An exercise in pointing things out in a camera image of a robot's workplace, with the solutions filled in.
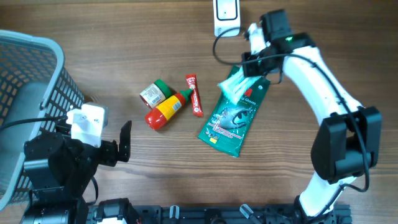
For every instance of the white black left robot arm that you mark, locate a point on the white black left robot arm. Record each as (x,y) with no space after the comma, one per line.
(60,169)

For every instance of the grey plastic mesh basket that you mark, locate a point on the grey plastic mesh basket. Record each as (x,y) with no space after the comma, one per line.
(34,84)

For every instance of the green 3M gloves pack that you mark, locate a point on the green 3M gloves pack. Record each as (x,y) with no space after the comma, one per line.
(229,123)

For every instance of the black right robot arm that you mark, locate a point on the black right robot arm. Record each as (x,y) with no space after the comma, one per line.
(347,143)

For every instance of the white barcode scanner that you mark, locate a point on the white barcode scanner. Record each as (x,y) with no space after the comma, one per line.
(226,16)

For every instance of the small jar green lid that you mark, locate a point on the small jar green lid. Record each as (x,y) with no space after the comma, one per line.
(155,93)

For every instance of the light green tissue pack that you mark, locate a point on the light green tissue pack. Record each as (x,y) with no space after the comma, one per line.
(234,87)

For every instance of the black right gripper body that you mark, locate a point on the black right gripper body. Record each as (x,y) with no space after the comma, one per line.
(257,63)

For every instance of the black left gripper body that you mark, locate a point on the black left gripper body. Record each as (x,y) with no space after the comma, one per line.
(107,154)

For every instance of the red sauce bottle green cap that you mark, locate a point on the red sauce bottle green cap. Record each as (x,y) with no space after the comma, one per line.
(162,113)

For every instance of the red Nescafe coffee stick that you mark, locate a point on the red Nescafe coffee stick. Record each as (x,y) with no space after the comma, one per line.
(195,98)

